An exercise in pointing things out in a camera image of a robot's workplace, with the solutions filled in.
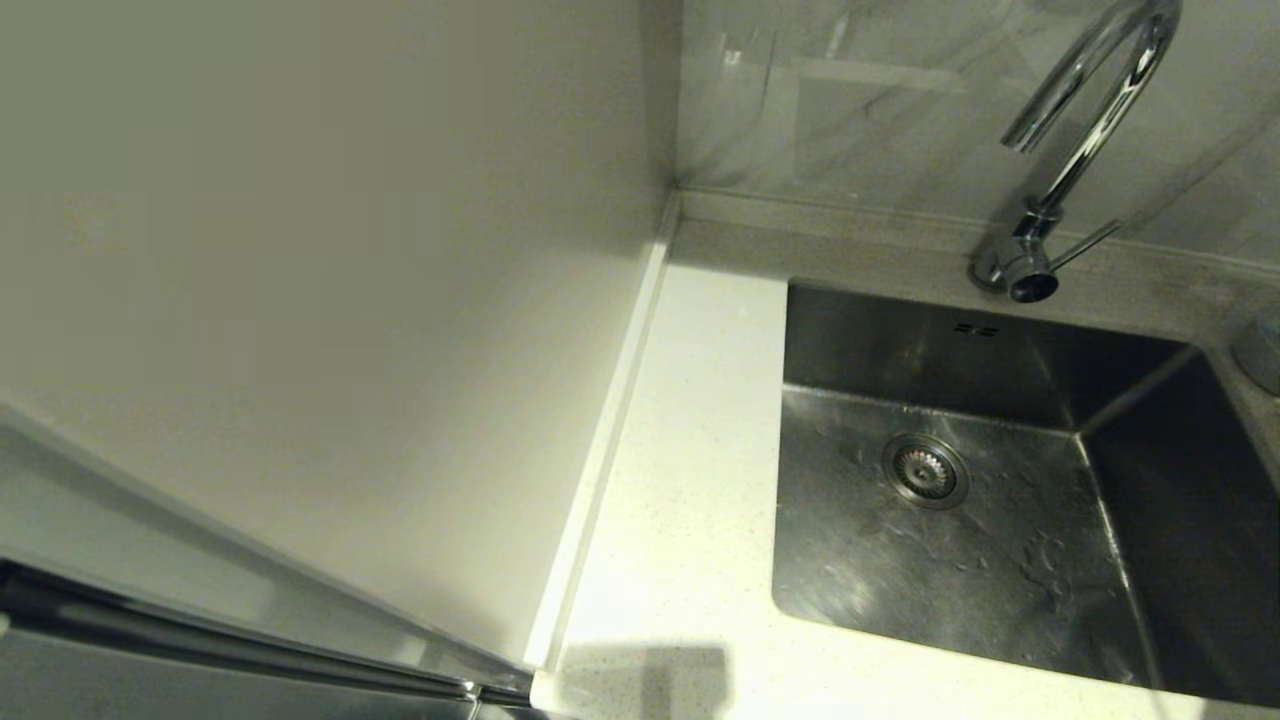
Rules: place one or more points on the chrome gooseneck faucet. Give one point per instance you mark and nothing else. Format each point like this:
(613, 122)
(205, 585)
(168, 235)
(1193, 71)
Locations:
(1085, 150)

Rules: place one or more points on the light blue bowl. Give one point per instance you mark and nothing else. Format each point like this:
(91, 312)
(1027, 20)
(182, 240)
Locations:
(1260, 350)

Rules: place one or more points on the stainless steel sink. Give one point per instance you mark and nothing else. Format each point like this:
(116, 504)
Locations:
(850, 590)

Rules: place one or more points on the round metal drain strainer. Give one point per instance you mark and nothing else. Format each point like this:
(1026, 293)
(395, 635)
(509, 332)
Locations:
(925, 470)

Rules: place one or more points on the white tall cabinet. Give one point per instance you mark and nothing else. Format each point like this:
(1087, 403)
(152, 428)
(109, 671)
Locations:
(300, 250)

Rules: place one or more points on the grey appliance door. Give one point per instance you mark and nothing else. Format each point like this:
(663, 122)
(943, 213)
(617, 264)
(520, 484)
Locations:
(150, 680)

